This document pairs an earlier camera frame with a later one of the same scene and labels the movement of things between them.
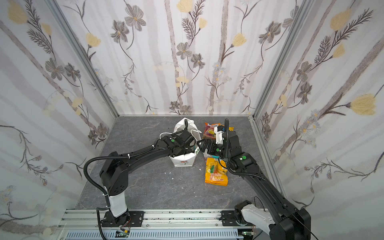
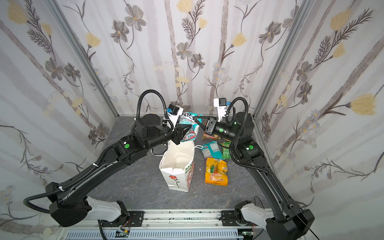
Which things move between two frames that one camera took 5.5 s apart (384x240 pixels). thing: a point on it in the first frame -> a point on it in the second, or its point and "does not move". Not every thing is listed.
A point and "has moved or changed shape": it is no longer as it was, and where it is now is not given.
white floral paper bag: [187, 159] has moved or changed shape
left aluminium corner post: [81, 54] does not move
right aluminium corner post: [305, 9] does not move
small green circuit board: [121, 234] does not move
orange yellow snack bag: [215, 174] does not move
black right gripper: [210, 147] -> [211, 126]
